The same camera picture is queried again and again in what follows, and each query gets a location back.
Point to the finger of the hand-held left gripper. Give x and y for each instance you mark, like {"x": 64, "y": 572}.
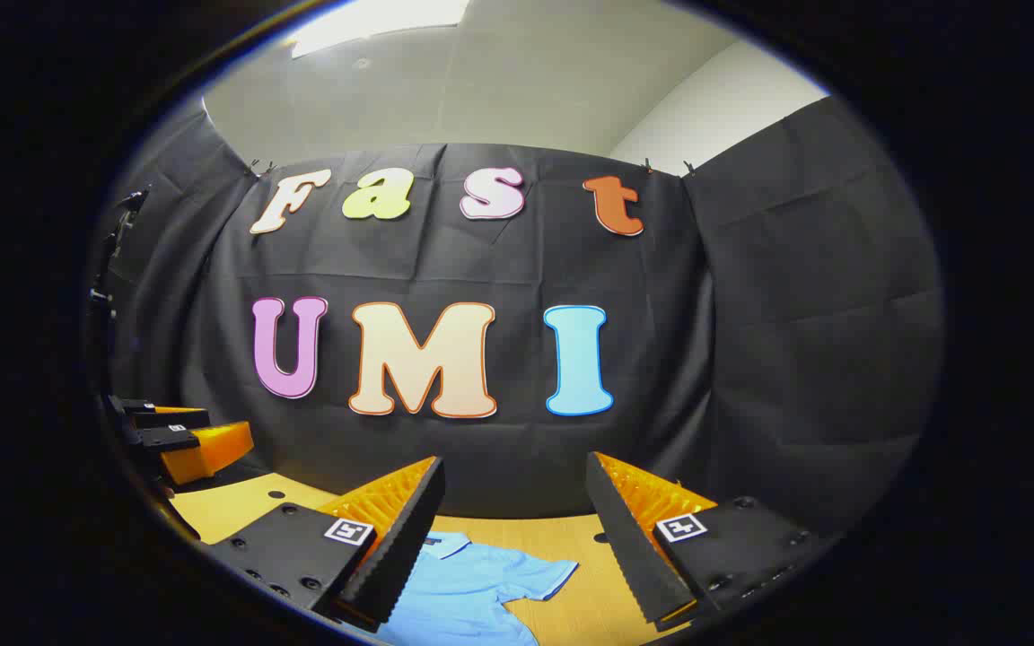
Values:
{"x": 167, "y": 419}
{"x": 207, "y": 449}

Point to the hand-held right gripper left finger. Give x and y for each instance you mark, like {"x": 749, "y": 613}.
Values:
{"x": 405, "y": 538}

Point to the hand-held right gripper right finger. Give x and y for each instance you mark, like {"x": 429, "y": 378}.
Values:
{"x": 629, "y": 547}

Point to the light blue T-shirt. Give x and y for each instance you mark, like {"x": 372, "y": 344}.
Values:
{"x": 463, "y": 592}

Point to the black backdrop cloth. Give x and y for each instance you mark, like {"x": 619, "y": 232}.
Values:
{"x": 499, "y": 449}

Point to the ceiling light panel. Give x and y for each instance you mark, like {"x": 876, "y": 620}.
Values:
{"x": 373, "y": 22}

